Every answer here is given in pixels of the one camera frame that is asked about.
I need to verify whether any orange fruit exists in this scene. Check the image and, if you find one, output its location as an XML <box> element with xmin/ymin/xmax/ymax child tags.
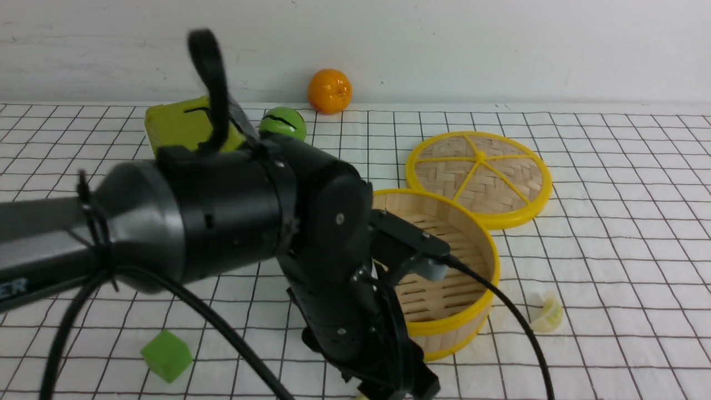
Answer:
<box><xmin>307</xmin><ymin>68</ymin><xmax>353</xmax><ymax>115</ymax></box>

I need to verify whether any green striped ball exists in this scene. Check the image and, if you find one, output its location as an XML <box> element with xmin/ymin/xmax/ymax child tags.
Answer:
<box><xmin>257</xmin><ymin>107</ymin><xmax>307</xmax><ymax>142</ymax></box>

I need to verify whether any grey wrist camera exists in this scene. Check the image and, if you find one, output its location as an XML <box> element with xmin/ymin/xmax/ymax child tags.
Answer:
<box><xmin>369</xmin><ymin>208</ymin><xmax>451</xmax><ymax>286</ymax></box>

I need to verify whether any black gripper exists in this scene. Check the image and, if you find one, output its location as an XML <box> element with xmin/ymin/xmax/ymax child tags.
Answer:
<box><xmin>303</xmin><ymin>316</ymin><xmax>441</xmax><ymax>399</ymax></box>

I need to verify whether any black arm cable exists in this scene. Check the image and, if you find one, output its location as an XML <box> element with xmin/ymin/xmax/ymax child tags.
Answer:
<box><xmin>39</xmin><ymin>28</ymin><xmax>556</xmax><ymax>400</ymax></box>

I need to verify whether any green foam cube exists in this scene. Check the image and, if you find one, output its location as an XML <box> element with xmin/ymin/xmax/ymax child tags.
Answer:
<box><xmin>141</xmin><ymin>330</ymin><xmax>194</xmax><ymax>384</ymax></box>

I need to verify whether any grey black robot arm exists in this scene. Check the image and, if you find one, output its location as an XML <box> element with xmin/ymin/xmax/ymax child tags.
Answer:
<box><xmin>2</xmin><ymin>134</ymin><xmax>448</xmax><ymax>399</ymax></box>

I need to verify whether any yellow bamboo steamer tray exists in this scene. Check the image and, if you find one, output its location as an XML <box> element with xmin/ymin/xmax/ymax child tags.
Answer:
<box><xmin>373</xmin><ymin>189</ymin><xmax>500</xmax><ymax>362</ymax></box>

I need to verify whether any yellow bamboo steamer lid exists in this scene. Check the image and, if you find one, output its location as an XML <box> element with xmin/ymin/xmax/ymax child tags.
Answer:
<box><xmin>405</xmin><ymin>131</ymin><xmax>553</xmax><ymax>230</ymax></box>

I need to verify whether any pale yellow dumpling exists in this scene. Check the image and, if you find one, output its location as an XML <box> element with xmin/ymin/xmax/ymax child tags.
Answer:
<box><xmin>530</xmin><ymin>292</ymin><xmax>564</xmax><ymax>334</ymax></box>

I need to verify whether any green lid white box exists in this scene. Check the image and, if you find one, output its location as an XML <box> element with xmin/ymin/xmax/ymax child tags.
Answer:
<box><xmin>144</xmin><ymin>96</ymin><xmax>213</xmax><ymax>155</ymax></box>

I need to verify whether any white black grid tablecloth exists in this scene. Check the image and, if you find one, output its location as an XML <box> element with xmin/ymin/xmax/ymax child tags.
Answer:
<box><xmin>1</xmin><ymin>101</ymin><xmax>710</xmax><ymax>399</ymax></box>

